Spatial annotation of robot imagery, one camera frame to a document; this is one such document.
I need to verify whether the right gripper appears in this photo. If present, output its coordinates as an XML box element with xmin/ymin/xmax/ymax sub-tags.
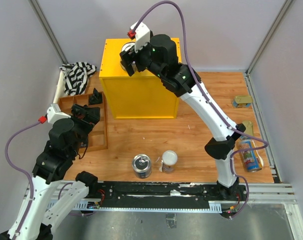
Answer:
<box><xmin>119</xmin><ymin>37</ymin><xmax>165</xmax><ymax>80</ymax></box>

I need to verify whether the dark blue tin can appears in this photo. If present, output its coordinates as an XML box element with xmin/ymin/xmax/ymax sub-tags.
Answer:
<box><xmin>132</xmin><ymin>154</ymin><xmax>152</xmax><ymax>179</ymax></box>

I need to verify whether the white lid clear jar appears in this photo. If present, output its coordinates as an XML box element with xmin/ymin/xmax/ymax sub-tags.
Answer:
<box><xmin>159</xmin><ymin>150</ymin><xmax>178</xmax><ymax>174</ymax></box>

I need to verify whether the blue label tin can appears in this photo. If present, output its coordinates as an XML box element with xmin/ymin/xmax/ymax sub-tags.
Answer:
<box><xmin>119</xmin><ymin>41</ymin><xmax>137</xmax><ymax>77</ymax></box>

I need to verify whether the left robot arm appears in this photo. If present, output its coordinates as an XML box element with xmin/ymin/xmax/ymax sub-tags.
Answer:
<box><xmin>0</xmin><ymin>103</ymin><xmax>101</xmax><ymax>240</ymax></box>

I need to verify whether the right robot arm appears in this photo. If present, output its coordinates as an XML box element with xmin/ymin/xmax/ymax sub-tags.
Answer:
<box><xmin>120</xmin><ymin>31</ymin><xmax>246</xmax><ymax>200</ymax></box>

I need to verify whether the yellow wooden box counter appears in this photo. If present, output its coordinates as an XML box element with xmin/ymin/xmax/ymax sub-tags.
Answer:
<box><xmin>99</xmin><ymin>38</ymin><xmax>179</xmax><ymax>120</ymax></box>

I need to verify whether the black folded cloth top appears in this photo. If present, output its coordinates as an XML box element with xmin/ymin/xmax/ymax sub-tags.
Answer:
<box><xmin>88</xmin><ymin>88</ymin><xmax>103</xmax><ymax>105</ymax></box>

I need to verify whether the wooden compartment tray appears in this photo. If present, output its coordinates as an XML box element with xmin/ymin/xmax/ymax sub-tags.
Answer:
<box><xmin>58</xmin><ymin>91</ymin><xmax>108</xmax><ymax>152</ymax></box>

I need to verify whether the white cloth roll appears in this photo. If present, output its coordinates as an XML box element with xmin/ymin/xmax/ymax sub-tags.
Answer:
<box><xmin>52</xmin><ymin>70</ymin><xmax>66</xmax><ymax>104</ymax></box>

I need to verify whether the black white striped cloth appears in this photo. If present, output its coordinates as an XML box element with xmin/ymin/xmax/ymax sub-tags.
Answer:
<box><xmin>59</xmin><ymin>61</ymin><xmax>98</xmax><ymax>96</ymax></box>

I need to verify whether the gold rectangular tin can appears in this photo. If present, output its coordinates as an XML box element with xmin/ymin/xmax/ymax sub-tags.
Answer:
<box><xmin>232</xmin><ymin>95</ymin><xmax>253</xmax><ymax>108</ymax></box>

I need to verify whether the gold oval tin can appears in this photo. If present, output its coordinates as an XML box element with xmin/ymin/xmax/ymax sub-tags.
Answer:
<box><xmin>239</xmin><ymin>120</ymin><xmax>254</xmax><ymax>140</ymax></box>

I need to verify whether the colourful tall can lying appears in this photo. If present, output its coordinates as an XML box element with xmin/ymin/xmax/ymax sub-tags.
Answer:
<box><xmin>238</xmin><ymin>139</ymin><xmax>262</xmax><ymax>173</ymax></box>

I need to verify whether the white plastic spoon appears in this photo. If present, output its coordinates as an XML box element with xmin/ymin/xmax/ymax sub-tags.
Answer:
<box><xmin>251</xmin><ymin>139</ymin><xmax>264</xmax><ymax>168</ymax></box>

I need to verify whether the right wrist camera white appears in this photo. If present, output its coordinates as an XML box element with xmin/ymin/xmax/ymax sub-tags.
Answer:
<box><xmin>127</xmin><ymin>22</ymin><xmax>151</xmax><ymax>53</ymax></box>

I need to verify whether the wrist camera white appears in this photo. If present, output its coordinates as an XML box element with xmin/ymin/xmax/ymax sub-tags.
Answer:
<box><xmin>127</xmin><ymin>22</ymin><xmax>151</xmax><ymax>53</ymax></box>
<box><xmin>38</xmin><ymin>103</ymin><xmax>71</xmax><ymax>124</ymax></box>

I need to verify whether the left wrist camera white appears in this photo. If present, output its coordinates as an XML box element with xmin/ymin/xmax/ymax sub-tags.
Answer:
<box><xmin>38</xmin><ymin>103</ymin><xmax>71</xmax><ymax>124</ymax></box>

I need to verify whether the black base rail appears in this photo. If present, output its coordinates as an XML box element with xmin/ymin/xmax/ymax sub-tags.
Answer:
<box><xmin>84</xmin><ymin>181</ymin><xmax>248</xmax><ymax>210</ymax></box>

